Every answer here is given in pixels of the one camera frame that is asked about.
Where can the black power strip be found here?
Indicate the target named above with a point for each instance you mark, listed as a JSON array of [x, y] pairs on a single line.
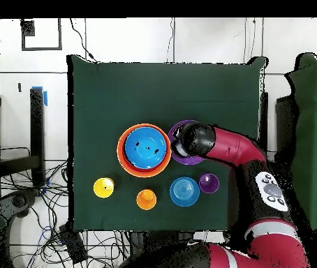
[[73, 244]]

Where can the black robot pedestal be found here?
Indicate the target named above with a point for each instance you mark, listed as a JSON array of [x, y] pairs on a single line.
[[158, 237]]

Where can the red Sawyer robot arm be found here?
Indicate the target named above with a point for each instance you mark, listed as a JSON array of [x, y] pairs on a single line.
[[236, 148]]

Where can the small blue bowl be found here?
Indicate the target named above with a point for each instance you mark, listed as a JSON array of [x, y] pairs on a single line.
[[184, 192]]

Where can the dark green table cloth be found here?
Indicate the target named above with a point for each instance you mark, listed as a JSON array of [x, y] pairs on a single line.
[[161, 89]]

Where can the blue tape strip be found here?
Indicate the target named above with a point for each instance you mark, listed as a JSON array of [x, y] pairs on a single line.
[[45, 99]]

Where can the purple cup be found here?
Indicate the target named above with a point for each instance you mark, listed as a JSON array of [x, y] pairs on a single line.
[[208, 183]]

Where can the yellow cup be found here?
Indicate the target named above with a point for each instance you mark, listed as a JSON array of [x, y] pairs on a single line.
[[103, 186]]

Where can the black metal stand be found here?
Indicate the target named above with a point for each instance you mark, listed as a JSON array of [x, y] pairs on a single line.
[[37, 125]]

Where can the large orange bowl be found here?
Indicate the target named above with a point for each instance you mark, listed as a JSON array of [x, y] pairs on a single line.
[[120, 159]]

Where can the orange cup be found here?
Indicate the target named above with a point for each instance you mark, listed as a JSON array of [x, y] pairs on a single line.
[[146, 199]]

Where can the large blue bowl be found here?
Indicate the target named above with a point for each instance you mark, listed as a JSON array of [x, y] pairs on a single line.
[[146, 148]]

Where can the purple bowl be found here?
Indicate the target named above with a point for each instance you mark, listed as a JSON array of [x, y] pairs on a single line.
[[187, 161]]

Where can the black square frame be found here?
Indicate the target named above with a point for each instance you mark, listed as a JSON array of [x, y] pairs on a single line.
[[27, 28]]

